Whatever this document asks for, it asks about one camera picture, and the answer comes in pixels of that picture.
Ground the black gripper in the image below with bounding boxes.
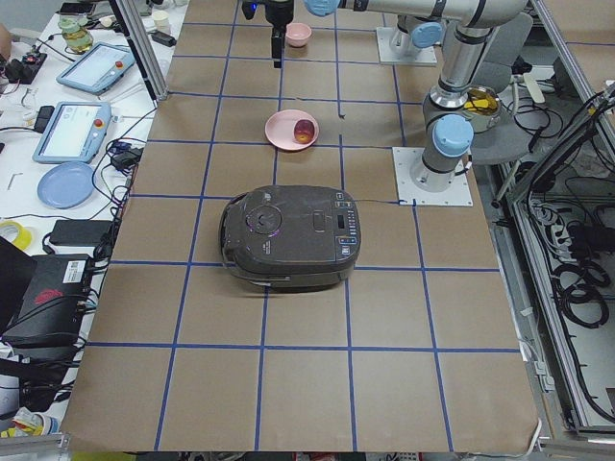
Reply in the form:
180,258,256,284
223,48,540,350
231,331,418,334
266,0,293,68

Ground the pink bowl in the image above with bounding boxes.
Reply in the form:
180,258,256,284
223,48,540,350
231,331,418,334
285,22,312,48

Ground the red apple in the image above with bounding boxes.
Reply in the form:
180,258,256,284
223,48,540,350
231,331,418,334
293,119,315,144

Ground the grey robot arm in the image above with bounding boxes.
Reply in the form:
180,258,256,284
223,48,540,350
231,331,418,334
305,1,526,192
241,1,443,68

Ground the pink plate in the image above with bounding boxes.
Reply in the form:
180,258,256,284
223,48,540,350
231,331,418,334
264,109,319,152

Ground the steel bowl on chair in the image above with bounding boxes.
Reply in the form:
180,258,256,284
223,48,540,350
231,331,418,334
464,86,500,115

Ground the blue plate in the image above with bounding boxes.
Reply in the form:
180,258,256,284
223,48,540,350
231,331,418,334
37,161,94,209

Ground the far teach pendant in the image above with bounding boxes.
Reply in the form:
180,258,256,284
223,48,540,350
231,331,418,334
56,43,135,95

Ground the teach pendant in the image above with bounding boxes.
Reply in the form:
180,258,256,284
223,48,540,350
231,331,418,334
32,102,111,164
56,43,135,95

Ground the green glass jar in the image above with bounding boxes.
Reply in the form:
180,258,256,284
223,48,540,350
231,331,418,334
58,16,93,54

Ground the dark grey rice cooker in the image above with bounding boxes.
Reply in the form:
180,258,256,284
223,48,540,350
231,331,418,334
219,184,361,290

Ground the near teach pendant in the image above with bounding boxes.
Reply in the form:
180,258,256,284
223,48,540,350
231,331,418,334
32,102,111,164

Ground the black power adapter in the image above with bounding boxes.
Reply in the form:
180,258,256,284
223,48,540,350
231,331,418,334
49,220,111,247

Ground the yellow tape roll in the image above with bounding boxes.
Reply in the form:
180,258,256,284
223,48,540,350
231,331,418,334
0,220,33,251

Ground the black laptop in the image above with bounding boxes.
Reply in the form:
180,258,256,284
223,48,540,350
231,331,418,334
1,239,92,349

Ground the aluminium frame post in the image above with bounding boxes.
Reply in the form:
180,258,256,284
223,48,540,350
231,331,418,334
111,0,168,102

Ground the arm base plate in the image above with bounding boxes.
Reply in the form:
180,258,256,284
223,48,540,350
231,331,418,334
392,147,473,207
376,27,439,66

